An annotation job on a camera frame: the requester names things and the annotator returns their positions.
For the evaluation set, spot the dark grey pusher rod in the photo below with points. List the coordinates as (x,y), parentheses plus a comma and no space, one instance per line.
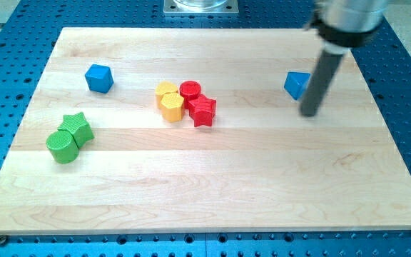
(319,83)

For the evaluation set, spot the blue triangle block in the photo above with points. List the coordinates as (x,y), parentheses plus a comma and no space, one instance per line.
(296,83)

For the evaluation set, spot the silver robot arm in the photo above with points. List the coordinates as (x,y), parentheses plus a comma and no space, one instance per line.
(343,25)

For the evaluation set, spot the light wooden board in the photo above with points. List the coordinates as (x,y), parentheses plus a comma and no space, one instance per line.
(261,166)

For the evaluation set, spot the board corner clamp screw left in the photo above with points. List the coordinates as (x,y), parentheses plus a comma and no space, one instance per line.
(4,239)

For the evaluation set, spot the red star block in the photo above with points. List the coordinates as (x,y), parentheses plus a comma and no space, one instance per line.
(202,110)

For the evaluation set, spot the red cylinder block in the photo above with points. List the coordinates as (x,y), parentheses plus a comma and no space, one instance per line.
(189,90)

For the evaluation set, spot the yellow hexagon block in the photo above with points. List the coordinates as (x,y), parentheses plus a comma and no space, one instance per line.
(172,107)

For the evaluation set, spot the yellow cylinder-like block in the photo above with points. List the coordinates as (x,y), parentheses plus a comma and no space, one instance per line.
(164,87)

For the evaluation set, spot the blue cube block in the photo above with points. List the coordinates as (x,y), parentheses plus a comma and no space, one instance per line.
(99,78)

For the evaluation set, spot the green star block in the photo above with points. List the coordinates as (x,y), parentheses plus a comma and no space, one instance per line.
(78,127)

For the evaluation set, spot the green cylinder block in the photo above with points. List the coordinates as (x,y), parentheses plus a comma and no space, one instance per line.
(62,147)

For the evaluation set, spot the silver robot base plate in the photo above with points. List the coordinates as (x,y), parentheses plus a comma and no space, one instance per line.
(200,7)

